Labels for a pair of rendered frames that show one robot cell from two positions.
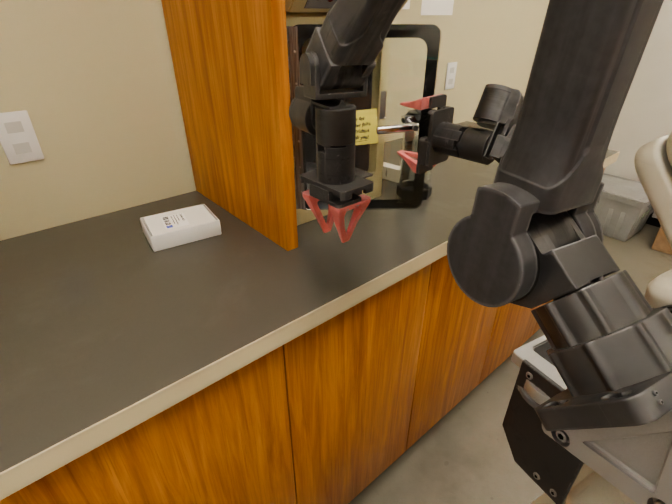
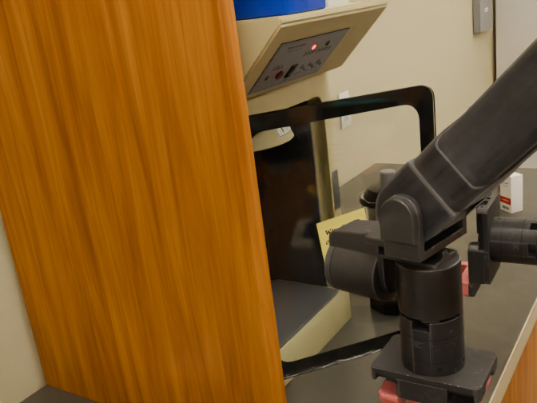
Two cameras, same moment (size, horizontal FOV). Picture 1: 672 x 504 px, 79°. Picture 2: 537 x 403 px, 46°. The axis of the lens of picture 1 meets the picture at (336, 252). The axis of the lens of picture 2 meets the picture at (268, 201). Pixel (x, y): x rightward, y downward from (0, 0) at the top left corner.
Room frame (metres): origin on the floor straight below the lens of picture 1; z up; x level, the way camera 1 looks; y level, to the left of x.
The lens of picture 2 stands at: (0.13, 0.26, 1.53)
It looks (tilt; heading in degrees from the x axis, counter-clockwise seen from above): 18 degrees down; 346
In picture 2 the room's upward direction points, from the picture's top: 7 degrees counter-clockwise
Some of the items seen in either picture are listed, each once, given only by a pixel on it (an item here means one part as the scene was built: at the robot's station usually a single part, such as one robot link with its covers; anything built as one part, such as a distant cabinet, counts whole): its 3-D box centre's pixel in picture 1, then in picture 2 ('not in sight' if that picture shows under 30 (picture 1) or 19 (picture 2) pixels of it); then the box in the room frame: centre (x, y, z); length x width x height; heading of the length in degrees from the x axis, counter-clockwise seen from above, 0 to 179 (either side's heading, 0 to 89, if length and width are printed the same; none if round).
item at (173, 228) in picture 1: (180, 226); not in sight; (0.89, 0.38, 0.96); 0.16 x 0.12 x 0.04; 123
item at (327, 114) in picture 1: (333, 123); (423, 281); (0.59, 0.00, 1.27); 0.07 x 0.06 x 0.07; 30
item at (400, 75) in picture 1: (362, 126); (347, 237); (0.92, -0.06, 1.19); 0.30 x 0.01 x 0.40; 91
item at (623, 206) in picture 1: (602, 203); not in sight; (2.85, -2.02, 0.17); 0.60 x 0.42 x 0.33; 39
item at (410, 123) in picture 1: (397, 126); not in sight; (0.90, -0.13, 1.20); 0.10 x 0.05 x 0.03; 91
